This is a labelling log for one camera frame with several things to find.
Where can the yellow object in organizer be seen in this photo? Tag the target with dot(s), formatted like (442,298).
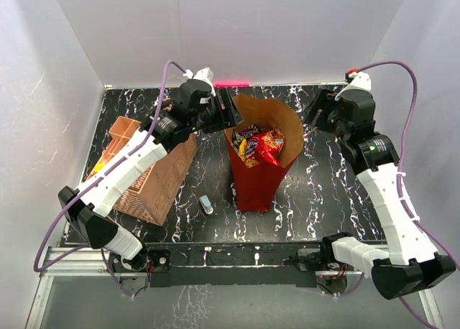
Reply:
(98,167)

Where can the pink perforated desk organizer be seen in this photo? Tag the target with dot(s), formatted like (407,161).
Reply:
(151,196)

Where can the black front base bar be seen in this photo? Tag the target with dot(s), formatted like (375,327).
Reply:
(180,264)

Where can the red paper bag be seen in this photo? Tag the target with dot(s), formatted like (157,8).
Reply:
(256,186)

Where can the small blue white stapler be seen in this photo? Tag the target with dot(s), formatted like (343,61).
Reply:
(206,204)

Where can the assorted wrapped candies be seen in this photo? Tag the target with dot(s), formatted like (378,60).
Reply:
(245,145)

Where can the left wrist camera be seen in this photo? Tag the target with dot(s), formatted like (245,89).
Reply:
(205,75)

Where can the red candy bag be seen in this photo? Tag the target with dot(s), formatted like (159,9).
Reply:
(270,144)

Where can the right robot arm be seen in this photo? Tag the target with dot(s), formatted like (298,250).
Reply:
(411,262)

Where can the pink tape strip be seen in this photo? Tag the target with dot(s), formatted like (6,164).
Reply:
(224,84)

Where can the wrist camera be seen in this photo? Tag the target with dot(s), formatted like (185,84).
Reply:
(205,75)
(356,80)

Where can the aluminium frame rail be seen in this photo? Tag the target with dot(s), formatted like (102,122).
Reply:
(85,262)

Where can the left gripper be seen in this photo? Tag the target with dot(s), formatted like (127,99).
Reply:
(226,118)

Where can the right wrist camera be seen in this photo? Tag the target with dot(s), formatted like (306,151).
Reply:
(356,80)

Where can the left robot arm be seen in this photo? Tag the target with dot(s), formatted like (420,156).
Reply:
(87,207)

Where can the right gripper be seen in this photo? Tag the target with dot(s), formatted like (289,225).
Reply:
(325,100)

